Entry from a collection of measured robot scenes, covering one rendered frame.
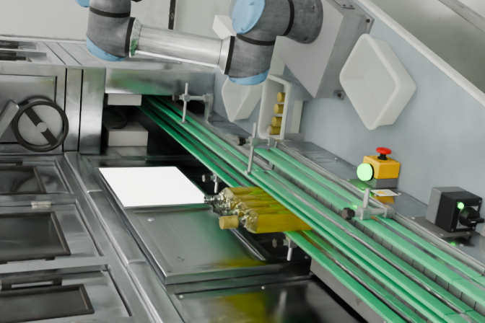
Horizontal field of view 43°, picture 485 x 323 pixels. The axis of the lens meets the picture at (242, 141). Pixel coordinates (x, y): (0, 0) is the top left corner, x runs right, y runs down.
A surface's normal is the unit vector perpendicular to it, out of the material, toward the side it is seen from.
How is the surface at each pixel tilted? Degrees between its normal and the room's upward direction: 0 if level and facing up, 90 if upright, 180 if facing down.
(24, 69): 90
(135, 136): 90
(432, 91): 0
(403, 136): 0
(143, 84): 90
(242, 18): 7
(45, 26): 90
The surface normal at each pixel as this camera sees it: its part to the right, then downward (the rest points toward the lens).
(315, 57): -0.90, 0.01
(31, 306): 0.12, -0.96
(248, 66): 0.00, 0.44
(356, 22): 0.35, 0.58
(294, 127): 0.41, 0.28
